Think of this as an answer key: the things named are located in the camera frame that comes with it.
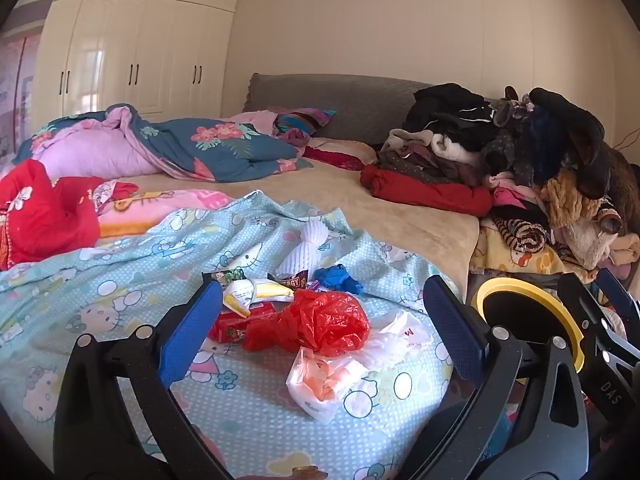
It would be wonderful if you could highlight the brown striped fleece cloth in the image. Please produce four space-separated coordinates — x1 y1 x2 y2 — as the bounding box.
492 210 551 253

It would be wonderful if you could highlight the black coat with brown lining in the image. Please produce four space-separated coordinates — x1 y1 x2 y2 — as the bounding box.
530 87 613 201

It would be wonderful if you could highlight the pink patterned door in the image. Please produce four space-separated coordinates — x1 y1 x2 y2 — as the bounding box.
0 30 41 161

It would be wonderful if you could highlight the dark red cloth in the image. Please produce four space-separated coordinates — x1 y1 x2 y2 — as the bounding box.
302 137 378 171

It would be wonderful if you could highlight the brown snack wrapper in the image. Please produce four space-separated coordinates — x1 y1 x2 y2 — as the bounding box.
267 270 311 292

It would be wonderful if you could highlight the striped pillow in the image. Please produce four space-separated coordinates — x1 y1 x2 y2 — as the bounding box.
272 107 337 147

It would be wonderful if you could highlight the tan fuzzy sweater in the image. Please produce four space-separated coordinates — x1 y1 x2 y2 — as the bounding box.
540 165 623 271

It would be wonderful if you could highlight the blue floral quilt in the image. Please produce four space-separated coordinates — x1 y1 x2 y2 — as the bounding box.
12 104 313 183

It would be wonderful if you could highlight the black jacket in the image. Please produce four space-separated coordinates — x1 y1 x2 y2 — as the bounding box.
402 83 501 136

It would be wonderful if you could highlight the green dark snack wrapper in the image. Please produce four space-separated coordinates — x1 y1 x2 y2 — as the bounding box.
201 268 248 288

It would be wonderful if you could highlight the white bag with orange contents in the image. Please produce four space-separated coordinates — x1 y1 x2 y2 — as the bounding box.
286 345 381 423

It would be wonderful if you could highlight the red snack packet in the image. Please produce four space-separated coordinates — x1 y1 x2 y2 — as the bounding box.
207 307 281 346

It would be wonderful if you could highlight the white fleece cloth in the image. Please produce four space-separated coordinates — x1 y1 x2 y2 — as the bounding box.
387 129 481 166

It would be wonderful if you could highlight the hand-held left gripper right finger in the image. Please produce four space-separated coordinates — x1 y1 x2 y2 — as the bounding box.
400 275 591 480

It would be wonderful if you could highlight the pink garment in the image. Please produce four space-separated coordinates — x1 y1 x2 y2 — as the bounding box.
492 175 541 211

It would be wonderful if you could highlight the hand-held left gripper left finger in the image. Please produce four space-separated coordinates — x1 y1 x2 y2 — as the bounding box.
52 280 236 480

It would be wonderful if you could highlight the pink cartoon blanket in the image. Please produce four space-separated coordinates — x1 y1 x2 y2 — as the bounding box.
92 180 236 238

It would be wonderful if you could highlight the grey fuzzy garment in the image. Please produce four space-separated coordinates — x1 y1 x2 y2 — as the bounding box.
480 130 531 181

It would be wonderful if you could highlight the red plastic bag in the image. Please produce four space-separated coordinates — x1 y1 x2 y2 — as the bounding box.
242 290 371 358

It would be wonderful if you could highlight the bright red cloth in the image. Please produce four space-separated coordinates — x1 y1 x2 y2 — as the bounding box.
0 159 141 271

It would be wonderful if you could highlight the light blue cartoon blanket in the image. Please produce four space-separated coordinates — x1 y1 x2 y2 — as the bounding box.
0 190 468 480

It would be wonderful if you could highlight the brown dotted cloth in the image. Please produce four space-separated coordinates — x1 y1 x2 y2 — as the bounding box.
377 142 481 186

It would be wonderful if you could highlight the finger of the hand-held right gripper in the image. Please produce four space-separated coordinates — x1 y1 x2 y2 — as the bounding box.
597 267 640 341
557 272 613 376

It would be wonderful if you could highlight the brown fur coat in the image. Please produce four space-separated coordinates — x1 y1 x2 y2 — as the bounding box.
600 145 640 221

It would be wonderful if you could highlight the light pink cloth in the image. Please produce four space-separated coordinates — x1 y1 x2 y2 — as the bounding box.
225 110 278 133

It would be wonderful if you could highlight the yellow cartoon blanket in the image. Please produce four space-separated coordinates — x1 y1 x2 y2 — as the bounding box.
470 227 581 276

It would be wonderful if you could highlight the white bag with red print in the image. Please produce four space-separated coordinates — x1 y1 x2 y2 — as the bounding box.
360 310 436 371

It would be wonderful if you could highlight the red folded garment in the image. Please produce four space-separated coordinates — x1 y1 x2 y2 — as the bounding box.
360 165 493 218

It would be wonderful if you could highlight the white wardrobe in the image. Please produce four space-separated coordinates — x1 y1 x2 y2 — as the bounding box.
30 0 243 121

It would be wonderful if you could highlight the grey purple knitted cloth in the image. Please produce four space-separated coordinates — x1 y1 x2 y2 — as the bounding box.
492 86 536 128

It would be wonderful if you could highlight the white and yellow packet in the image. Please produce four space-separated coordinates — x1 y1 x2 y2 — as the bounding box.
222 277 296 318

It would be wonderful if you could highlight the navy fuzzy garment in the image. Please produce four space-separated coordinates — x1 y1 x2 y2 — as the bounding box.
525 110 566 186

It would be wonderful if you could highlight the black bin with yellow rim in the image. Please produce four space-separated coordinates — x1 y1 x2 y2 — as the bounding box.
472 280 586 376

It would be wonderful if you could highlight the grey headboard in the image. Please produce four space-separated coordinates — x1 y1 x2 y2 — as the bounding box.
243 73 436 146

